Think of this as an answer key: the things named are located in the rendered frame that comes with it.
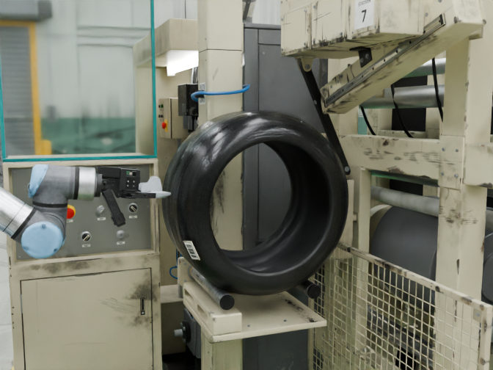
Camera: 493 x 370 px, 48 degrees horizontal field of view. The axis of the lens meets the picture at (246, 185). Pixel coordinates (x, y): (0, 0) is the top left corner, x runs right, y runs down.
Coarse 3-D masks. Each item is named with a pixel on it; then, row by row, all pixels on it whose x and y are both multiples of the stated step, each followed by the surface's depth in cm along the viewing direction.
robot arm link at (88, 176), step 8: (80, 168) 148; (88, 168) 149; (80, 176) 146; (88, 176) 147; (96, 176) 149; (80, 184) 146; (88, 184) 146; (96, 184) 148; (80, 192) 146; (88, 192) 147
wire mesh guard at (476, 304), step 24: (384, 264) 163; (432, 288) 143; (408, 312) 154; (312, 336) 213; (360, 336) 179; (312, 360) 213; (336, 360) 195; (360, 360) 180; (432, 360) 146; (480, 360) 128
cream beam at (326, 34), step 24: (336, 0) 154; (384, 0) 135; (408, 0) 138; (432, 0) 140; (288, 24) 184; (312, 24) 168; (336, 24) 155; (384, 24) 136; (408, 24) 139; (288, 48) 185; (312, 48) 170; (336, 48) 169
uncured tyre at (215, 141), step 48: (192, 144) 158; (240, 144) 152; (288, 144) 186; (192, 192) 150; (336, 192) 165; (192, 240) 153; (288, 240) 191; (336, 240) 168; (240, 288) 160; (288, 288) 166
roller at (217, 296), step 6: (192, 270) 186; (192, 276) 186; (198, 276) 179; (198, 282) 178; (204, 282) 173; (210, 282) 170; (204, 288) 172; (210, 288) 167; (216, 288) 164; (210, 294) 166; (216, 294) 161; (222, 294) 158; (228, 294) 158; (216, 300) 160; (222, 300) 157; (228, 300) 157; (234, 300) 158; (222, 306) 157; (228, 306) 157
